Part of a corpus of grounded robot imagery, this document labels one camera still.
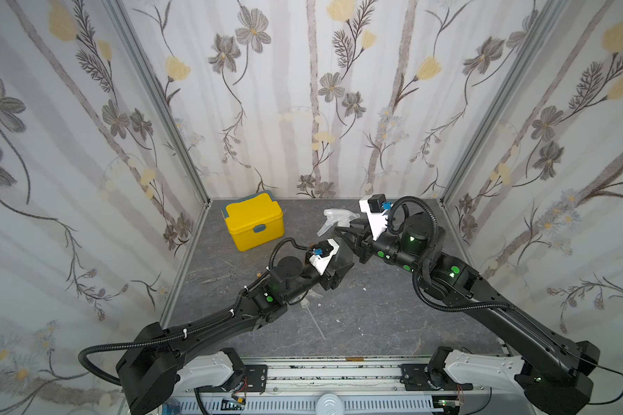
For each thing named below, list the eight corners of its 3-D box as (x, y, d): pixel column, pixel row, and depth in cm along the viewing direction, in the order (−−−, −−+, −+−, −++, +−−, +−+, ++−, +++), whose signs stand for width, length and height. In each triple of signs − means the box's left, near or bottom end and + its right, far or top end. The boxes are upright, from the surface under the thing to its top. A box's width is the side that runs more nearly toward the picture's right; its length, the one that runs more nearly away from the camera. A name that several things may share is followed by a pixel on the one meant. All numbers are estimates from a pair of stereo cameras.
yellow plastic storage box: (239, 256, 102) (230, 236, 91) (228, 225, 112) (219, 204, 101) (289, 238, 108) (286, 217, 97) (274, 209, 118) (270, 187, 107)
